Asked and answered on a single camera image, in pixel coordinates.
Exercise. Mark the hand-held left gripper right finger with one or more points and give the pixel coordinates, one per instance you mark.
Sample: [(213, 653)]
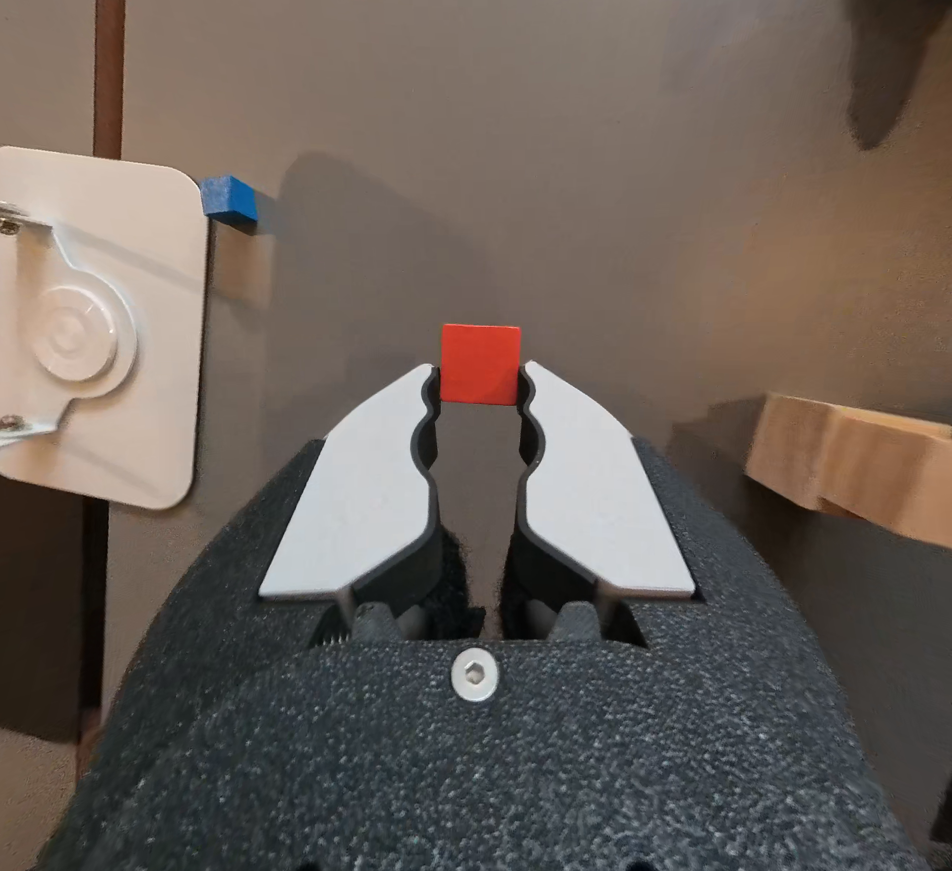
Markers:
[(603, 507)]

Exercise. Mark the large wooden cube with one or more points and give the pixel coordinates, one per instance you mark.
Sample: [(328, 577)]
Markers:
[(856, 462)]

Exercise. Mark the white document stand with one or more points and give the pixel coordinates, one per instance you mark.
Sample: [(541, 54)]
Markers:
[(127, 336)]

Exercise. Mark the small red cube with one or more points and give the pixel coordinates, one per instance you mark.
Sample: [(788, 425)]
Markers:
[(482, 365)]

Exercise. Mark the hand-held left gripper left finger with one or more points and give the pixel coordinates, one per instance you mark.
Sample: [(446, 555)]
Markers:
[(357, 507)]

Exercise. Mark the tiny blue cube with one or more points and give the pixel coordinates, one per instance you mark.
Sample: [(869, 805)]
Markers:
[(229, 202)]

